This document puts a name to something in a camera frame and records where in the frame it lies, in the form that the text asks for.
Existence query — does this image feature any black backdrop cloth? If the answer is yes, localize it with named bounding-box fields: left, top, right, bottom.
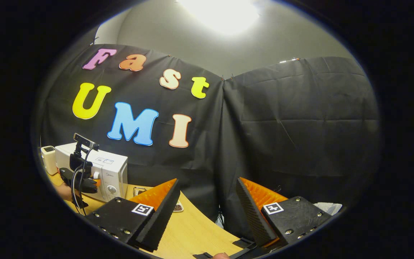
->
left=36, top=43, right=380, bottom=240

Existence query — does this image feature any white sheet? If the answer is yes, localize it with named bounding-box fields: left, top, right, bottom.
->
left=315, top=202, right=344, bottom=216

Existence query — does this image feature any white microwave oven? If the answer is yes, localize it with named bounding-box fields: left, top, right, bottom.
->
left=55, top=143, right=128, bottom=203

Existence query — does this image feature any white toaster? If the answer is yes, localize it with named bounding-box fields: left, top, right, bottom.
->
left=41, top=146, right=58, bottom=176

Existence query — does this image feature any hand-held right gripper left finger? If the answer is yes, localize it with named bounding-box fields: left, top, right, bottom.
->
left=85, top=179, right=181, bottom=252

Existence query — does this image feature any black cable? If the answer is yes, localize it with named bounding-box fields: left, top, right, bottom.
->
left=71, top=146, right=96, bottom=216

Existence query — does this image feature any large ceiling light panel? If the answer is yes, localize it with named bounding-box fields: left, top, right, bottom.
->
left=178, top=0, right=259, bottom=35

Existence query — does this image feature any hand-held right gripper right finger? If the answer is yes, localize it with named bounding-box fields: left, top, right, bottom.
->
left=236, top=177, right=333, bottom=249

